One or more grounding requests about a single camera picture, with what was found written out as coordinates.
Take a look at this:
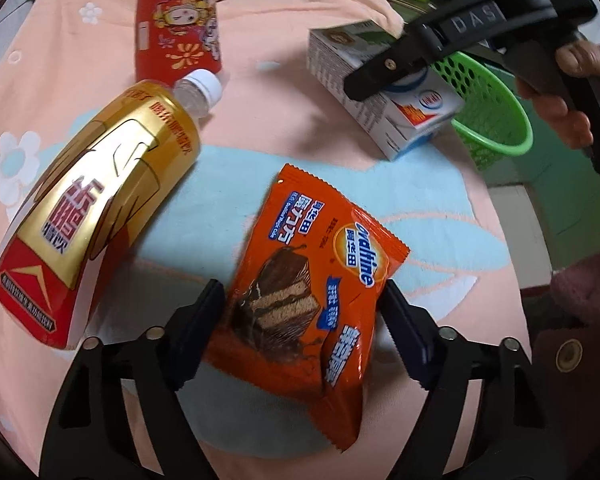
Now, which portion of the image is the person's dark garment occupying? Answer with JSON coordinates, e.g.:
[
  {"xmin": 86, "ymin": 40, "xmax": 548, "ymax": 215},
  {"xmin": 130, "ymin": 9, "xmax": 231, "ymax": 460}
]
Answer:
[{"xmin": 525, "ymin": 310, "xmax": 600, "ymax": 480}]

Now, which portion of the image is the person's right hand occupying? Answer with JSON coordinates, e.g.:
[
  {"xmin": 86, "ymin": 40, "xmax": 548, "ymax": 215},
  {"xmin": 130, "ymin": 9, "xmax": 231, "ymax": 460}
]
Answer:
[{"xmin": 517, "ymin": 42, "xmax": 600, "ymax": 148}]

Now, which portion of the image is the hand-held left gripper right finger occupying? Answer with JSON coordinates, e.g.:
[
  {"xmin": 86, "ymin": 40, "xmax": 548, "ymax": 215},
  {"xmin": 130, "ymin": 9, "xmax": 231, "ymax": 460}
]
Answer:
[{"xmin": 380, "ymin": 280, "xmax": 563, "ymax": 480}]

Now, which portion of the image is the peach flower print towel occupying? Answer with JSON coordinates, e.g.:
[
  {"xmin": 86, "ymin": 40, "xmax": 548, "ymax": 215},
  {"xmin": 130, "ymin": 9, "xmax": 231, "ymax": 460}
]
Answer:
[{"xmin": 0, "ymin": 0, "xmax": 526, "ymax": 480}]

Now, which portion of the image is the milk carton with green top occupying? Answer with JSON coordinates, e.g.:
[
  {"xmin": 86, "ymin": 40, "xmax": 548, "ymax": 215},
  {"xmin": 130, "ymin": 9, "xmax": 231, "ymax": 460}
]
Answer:
[{"xmin": 307, "ymin": 20, "xmax": 466, "ymax": 162}]

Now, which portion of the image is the red cartoon can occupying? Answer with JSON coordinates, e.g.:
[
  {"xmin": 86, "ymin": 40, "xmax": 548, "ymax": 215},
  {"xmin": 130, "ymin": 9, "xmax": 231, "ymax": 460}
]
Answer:
[{"xmin": 134, "ymin": 0, "xmax": 224, "ymax": 83}]

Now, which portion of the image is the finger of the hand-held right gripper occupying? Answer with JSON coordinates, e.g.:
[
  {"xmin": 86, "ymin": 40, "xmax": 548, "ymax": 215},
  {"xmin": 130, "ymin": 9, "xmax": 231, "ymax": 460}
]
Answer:
[{"xmin": 343, "ymin": 34, "xmax": 431, "ymax": 102}]

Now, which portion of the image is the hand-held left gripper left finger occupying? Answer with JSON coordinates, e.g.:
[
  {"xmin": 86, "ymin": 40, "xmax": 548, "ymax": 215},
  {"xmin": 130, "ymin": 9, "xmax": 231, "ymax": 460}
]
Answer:
[{"xmin": 40, "ymin": 278, "xmax": 226, "ymax": 480}]

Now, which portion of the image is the gold red drink bottle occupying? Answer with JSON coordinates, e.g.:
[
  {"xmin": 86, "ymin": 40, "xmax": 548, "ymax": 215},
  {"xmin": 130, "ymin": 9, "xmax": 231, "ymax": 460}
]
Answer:
[{"xmin": 0, "ymin": 69, "xmax": 224, "ymax": 351}]

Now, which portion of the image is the green plastic basket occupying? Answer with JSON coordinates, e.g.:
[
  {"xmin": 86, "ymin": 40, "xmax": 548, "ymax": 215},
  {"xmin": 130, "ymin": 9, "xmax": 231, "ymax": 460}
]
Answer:
[{"xmin": 430, "ymin": 50, "xmax": 533, "ymax": 171}]

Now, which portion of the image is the orange wafer snack packet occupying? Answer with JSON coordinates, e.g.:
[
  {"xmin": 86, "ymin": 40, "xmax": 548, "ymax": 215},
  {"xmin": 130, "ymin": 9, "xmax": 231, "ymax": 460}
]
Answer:
[{"xmin": 202, "ymin": 162, "xmax": 412, "ymax": 453}]

